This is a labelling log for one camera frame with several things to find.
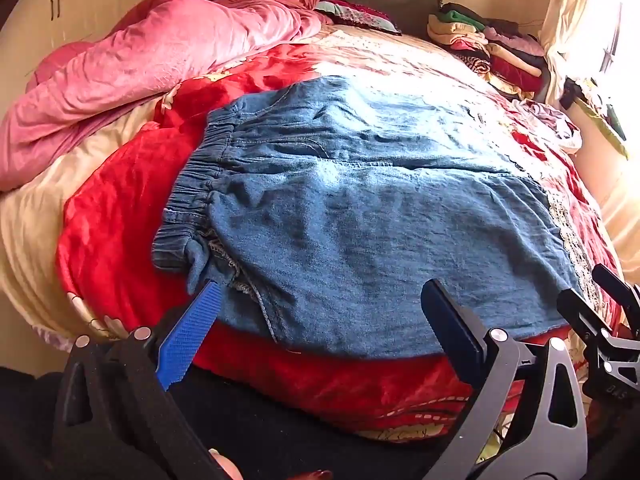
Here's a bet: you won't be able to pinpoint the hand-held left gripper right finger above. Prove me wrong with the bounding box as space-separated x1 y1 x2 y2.
421 277 589 480

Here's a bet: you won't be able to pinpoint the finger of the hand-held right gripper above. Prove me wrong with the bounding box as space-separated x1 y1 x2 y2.
592 262 640 322
556 287 640 406

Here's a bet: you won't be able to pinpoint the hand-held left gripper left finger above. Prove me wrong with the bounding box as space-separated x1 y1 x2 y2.
52 279 236 480

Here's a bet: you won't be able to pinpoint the blue denim pants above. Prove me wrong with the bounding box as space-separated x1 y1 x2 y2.
151 75 603 359

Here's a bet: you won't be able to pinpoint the person's left hand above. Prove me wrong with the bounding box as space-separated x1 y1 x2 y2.
209 447 334 480

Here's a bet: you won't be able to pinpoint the red floral blanket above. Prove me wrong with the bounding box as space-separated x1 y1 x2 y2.
56 42 623 443

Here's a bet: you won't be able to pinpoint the person's black clothing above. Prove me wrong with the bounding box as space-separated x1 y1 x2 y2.
0 362 453 480

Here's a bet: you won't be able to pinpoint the green cloth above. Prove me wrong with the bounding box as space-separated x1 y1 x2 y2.
574 91 630 161

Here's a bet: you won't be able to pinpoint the pale lilac cloth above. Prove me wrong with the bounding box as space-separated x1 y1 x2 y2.
514 99 584 155

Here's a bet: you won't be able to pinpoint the cream blanket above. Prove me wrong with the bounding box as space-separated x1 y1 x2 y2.
0 94 173 353

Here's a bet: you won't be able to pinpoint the cream lace bedspread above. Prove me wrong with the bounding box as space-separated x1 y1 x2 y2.
295 24 506 111

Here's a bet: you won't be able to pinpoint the pile of folded clothes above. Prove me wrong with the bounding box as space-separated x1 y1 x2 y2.
426 2 552 102

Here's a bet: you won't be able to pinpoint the pink duvet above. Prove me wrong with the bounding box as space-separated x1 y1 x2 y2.
0 0 333 192

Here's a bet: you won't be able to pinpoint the cream curtain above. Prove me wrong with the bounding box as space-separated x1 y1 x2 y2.
537 0 640 111

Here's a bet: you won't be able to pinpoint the floral pillow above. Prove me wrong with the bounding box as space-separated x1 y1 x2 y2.
314 0 402 36

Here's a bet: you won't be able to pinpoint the cream wardrobe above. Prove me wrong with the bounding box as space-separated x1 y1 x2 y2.
0 0 147 66

